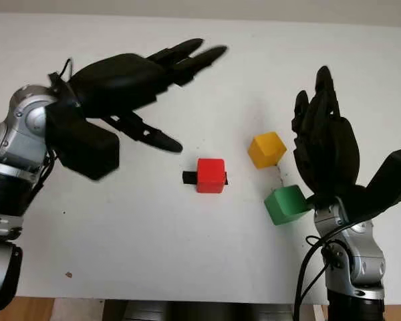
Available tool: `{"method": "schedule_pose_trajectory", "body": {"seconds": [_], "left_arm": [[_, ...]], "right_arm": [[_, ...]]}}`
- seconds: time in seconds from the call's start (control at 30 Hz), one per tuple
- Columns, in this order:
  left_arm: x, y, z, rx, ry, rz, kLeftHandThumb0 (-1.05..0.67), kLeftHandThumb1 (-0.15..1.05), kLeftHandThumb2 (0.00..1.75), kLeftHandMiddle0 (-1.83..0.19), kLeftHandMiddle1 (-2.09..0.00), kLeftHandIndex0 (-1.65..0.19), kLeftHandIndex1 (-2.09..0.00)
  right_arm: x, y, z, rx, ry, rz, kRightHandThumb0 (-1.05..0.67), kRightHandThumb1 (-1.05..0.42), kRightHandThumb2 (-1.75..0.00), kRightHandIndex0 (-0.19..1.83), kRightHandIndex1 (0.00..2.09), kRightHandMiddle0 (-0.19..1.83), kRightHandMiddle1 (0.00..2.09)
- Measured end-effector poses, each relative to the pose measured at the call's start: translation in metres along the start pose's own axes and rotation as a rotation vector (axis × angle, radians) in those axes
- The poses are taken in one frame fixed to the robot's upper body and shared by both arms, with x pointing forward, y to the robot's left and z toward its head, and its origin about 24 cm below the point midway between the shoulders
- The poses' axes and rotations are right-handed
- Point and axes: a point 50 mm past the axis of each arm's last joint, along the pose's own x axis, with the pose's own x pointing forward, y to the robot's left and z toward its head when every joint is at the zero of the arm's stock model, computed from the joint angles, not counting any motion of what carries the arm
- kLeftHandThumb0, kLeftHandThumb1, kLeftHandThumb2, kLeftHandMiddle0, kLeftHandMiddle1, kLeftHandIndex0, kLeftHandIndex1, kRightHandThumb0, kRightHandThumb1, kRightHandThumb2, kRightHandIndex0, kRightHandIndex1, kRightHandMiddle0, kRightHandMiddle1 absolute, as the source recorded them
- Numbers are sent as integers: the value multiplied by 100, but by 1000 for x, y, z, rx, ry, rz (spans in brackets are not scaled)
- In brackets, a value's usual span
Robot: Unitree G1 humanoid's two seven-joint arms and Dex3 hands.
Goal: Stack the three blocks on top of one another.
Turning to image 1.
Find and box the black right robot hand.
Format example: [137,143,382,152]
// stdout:
[290,66,361,204]

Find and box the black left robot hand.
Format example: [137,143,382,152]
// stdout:
[68,37,229,155]

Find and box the yellow wooden cube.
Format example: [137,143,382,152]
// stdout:
[247,131,287,170]

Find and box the green wooden cube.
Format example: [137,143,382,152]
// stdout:
[263,184,311,227]

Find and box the red wooden cube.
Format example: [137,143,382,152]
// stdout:
[196,158,227,194]

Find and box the black tape strip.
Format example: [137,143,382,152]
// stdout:
[182,171,230,186]

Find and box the dark grey robot torso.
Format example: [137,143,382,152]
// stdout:
[102,299,297,321]

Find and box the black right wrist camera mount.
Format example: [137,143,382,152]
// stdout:
[349,145,401,223]

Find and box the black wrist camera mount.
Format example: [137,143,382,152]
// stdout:
[349,145,401,223]
[45,100,120,182]

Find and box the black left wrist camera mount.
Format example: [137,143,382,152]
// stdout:
[45,100,120,182]

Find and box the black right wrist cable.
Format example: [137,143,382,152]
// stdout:
[295,233,336,321]

